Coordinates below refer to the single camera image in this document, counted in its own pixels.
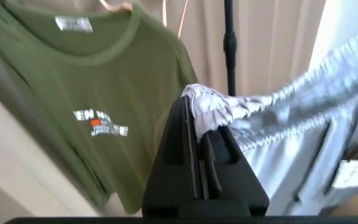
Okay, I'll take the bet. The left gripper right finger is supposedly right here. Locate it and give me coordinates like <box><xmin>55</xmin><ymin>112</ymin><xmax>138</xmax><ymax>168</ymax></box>
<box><xmin>199</xmin><ymin>126</ymin><xmax>270</xmax><ymax>216</ymax></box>

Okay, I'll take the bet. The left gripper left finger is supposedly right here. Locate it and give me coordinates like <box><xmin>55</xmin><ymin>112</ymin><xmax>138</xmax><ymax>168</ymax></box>
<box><xmin>141</xmin><ymin>95</ymin><xmax>204</xmax><ymax>218</ymax></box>

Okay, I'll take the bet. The pale grey garment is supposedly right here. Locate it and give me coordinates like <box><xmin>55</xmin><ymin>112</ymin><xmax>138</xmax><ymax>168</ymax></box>
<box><xmin>180</xmin><ymin>24</ymin><xmax>358</xmax><ymax>217</ymax></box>

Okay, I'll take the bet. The green shirt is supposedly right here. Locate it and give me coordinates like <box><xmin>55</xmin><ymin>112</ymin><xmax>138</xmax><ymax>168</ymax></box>
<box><xmin>0</xmin><ymin>0</ymin><xmax>198</xmax><ymax>215</ymax></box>

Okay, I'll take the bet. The black clothes rack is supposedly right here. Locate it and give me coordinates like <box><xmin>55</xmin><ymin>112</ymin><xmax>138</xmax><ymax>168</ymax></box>
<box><xmin>223</xmin><ymin>0</ymin><xmax>238</xmax><ymax>97</ymax></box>

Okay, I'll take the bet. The beige curtain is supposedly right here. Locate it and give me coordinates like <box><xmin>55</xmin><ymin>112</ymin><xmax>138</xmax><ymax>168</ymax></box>
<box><xmin>0</xmin><ymin>0</ymin><xmax>328</xmax><ymax>218</ymax></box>

